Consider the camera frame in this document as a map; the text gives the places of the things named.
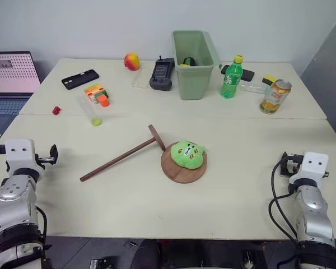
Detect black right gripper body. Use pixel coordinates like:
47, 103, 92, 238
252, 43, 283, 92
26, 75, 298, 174
286, 154, 305, 177

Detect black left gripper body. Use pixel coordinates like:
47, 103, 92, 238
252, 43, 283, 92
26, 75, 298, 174
33, 152, 52, 169

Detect wooden mallet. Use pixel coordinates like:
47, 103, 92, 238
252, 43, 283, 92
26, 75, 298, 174
80, 124, 166, 183

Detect green plush toy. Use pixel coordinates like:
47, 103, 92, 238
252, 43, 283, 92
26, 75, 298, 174
170, 139, 208, 170

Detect round wooden board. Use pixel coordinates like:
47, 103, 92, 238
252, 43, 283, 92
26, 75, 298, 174
161, 141, 209, 184

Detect clear tube with green cap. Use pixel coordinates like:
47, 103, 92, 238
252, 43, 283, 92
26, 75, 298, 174
78, 95, 102, 127

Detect orange drink can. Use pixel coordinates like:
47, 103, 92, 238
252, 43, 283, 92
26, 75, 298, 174
259, 78, 292, 115

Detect orange green toy blocks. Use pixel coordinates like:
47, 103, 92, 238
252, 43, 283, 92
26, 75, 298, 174
83, 83, 112, 108

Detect black phone case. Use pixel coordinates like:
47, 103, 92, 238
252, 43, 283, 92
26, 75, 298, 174
61, 69, 100, 91

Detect open laptop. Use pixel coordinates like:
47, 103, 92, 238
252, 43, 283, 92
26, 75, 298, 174
0, 50, 42, 135

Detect black smartphone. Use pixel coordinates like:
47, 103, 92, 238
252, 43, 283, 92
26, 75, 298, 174
221, 64, 255, 82

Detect green soda bottle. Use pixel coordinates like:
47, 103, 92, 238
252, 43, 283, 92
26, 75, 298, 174
220, 54, 245, 100

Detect clear phone case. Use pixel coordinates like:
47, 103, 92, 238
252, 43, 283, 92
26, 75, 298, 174
132, 67, 155, 90

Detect black box with label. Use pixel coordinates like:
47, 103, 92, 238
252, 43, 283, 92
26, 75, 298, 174
88, 258, 113, 269

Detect red yellow toy apple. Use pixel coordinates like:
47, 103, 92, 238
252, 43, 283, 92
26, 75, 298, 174
124, 52, 141, 71

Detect green plastic bin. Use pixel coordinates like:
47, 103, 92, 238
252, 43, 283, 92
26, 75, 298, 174
171, 29, 222, 101

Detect black handheld controller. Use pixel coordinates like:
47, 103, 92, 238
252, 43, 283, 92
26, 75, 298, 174
149, 55, 176, 91

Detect dark rounded shape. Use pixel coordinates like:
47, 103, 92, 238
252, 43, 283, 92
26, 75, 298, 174
130, 239, 165, 269

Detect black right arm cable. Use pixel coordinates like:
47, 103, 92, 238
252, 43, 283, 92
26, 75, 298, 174
268, 158, 301, 248

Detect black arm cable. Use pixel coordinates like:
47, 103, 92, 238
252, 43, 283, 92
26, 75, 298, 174
33, 206, 49, 246
268, 158, 301, 248

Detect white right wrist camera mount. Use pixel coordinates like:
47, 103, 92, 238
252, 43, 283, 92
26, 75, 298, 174
288, 151, 330, 185

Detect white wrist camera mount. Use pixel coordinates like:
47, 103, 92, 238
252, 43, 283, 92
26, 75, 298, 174
288, 151, 330, 185
4, 138, 45, 176

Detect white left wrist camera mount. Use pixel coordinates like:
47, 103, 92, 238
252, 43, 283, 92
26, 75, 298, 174
4, 138, 45, 176

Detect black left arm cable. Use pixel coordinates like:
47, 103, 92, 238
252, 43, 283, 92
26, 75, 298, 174
33, 206, 49, 246

